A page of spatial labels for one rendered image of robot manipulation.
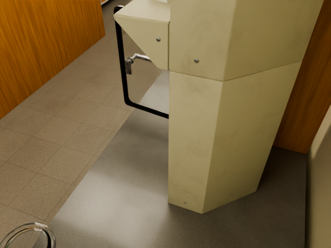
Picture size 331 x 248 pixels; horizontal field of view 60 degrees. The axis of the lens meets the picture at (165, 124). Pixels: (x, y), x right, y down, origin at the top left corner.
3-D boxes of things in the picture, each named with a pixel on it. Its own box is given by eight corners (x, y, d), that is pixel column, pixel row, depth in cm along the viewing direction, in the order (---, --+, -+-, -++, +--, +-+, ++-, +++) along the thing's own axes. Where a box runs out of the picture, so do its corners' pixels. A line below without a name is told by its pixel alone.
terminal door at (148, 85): (192, 127, 108) (201, 22, 81) (124, 104, 118) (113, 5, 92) (193, 126, 108) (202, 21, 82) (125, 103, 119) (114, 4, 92)
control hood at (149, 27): (209, 15, 80) (213, -24, 74) (168, 72, 58) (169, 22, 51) (170, 9, 83) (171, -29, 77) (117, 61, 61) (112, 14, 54)
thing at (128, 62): (130, 75, 104) (128, 61, 100) (125, 74, 105) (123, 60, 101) (133, 73, 105) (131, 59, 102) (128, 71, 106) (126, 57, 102)
